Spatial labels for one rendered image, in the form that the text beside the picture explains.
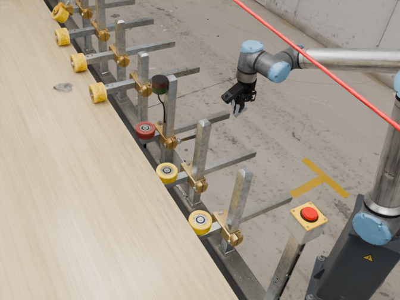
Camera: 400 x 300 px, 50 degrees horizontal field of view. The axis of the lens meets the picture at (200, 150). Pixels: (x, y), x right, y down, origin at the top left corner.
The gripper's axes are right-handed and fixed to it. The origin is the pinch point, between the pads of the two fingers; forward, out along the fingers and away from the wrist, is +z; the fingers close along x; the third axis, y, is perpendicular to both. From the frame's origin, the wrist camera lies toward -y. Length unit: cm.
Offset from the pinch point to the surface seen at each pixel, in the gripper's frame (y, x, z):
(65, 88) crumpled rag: -66, 37, -8
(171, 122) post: -36.7, -5.9, -12.3
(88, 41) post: -37, 94, 6
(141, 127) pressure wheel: -46.7, 0.6, -7.7
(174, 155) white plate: -34.7, -7.5, 5.9
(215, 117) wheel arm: -11.6, -1.5, -3.3
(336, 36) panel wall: 215, 129, 69
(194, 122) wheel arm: -22.1, -0.6, -3.3
